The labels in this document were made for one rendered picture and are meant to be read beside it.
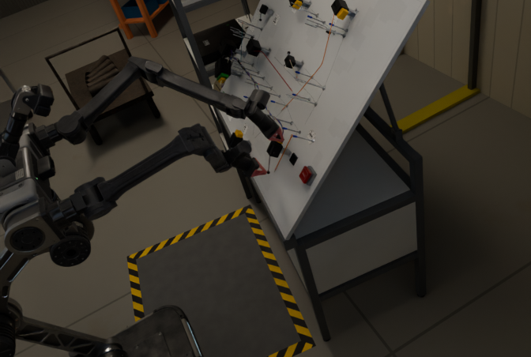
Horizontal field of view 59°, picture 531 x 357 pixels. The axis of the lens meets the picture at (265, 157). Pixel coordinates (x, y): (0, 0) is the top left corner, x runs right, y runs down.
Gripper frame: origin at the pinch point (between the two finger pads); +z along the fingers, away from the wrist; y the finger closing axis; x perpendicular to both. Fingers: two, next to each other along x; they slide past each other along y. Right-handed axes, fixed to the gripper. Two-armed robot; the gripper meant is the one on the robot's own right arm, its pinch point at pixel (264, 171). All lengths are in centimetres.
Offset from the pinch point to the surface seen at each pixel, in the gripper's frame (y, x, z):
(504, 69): 81, -108, 182
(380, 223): -26, -8, 48
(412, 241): -25, -5, 74
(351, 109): -24.0, -43.8, -0.2
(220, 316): 23, 102, 46
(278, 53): 44, -42, 0
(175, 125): 232, 78, 51
